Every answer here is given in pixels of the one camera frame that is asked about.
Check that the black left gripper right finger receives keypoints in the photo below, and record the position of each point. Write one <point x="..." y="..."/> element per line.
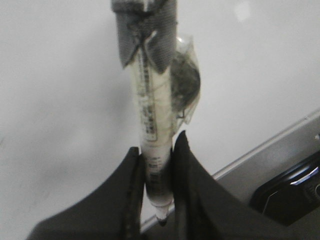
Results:
<point x="204" y="210"/>

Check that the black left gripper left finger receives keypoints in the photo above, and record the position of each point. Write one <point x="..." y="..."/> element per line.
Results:
<point x="111" y="212"/>

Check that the white whiteboard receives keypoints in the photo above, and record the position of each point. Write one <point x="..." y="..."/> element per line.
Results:
<point x="67" y="117"/>

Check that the black object on tray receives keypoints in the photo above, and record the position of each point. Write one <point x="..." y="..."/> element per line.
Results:
<point x="292" y="194"/>

